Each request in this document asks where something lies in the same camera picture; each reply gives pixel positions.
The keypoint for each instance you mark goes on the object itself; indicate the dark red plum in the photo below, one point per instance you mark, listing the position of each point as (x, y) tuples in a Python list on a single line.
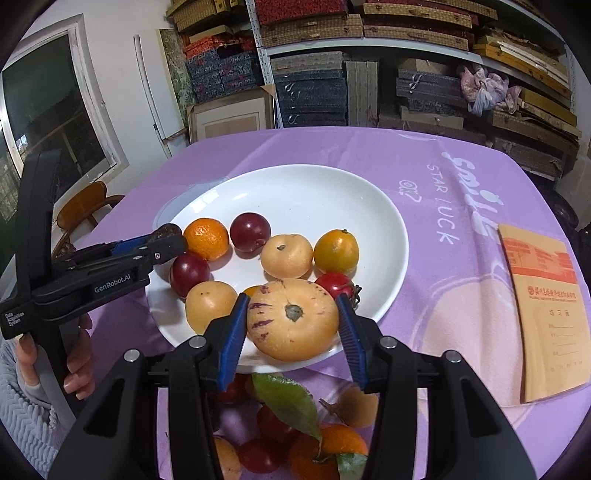
[(249, 232), (187, 271)]

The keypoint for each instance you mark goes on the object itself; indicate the pale yellow round fruit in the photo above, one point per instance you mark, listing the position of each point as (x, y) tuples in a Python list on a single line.
[(287, 256)]

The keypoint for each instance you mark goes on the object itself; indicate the white oval plate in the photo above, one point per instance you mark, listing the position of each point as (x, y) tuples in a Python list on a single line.
[(302, 203)]

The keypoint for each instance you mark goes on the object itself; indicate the orange paper notebook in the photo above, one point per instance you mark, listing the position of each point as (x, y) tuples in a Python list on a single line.
[(554, 322)]

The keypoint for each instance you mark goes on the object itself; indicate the red cherry tomato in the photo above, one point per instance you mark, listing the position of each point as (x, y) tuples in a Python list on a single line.
[(337, 284)]

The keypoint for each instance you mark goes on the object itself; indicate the person's left hand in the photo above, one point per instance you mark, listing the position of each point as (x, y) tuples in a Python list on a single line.
[(80, 379)]

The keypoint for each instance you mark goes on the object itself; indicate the framed picture cardboard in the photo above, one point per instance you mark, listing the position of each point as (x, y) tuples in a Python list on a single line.
[(246, 111)]

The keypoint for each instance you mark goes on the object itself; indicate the wooden chair left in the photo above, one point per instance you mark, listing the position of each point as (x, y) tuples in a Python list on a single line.
[(80, 208)]

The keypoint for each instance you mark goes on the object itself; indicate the purple tablecloth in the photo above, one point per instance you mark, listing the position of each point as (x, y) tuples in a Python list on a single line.
[(457, 294)]

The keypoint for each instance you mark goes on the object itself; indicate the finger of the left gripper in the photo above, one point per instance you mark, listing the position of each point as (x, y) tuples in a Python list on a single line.
[(104, 272), (117, 254)]

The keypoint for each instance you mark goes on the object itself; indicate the metal storage shelf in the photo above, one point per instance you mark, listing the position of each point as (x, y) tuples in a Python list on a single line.
[(395, 64)]

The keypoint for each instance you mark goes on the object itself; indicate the dark passion fruit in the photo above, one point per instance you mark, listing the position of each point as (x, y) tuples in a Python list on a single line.
[(165, 231)]

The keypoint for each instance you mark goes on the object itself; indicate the pink cloth bundle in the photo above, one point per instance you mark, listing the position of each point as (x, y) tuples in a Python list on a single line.
[(487, 91)]

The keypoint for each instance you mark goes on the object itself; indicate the orange mandarin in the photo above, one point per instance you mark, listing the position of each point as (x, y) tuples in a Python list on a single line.
[(208, 238)]

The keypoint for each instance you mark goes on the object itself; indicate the grey knitted sleeve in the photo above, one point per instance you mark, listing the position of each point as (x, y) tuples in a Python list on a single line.
[(30, 420)]

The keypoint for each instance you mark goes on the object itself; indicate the leafy mandarin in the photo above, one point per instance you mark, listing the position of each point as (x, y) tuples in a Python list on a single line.
[(289, 418)]

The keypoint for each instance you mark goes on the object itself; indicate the orange fruit apart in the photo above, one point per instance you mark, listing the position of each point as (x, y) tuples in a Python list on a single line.
[(251, 290)]

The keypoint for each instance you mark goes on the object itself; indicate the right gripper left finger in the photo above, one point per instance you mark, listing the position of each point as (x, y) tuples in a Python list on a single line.
[(114, 437)]

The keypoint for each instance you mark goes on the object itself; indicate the yellow-orange round fruit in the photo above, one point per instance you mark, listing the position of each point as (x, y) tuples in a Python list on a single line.
[(337, 252)]

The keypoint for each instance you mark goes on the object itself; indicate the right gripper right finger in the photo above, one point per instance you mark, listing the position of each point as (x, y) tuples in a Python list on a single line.
[(469, 435)]

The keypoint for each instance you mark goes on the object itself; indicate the large pepino melon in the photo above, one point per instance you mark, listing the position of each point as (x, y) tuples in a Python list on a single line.
[(292, 320)]

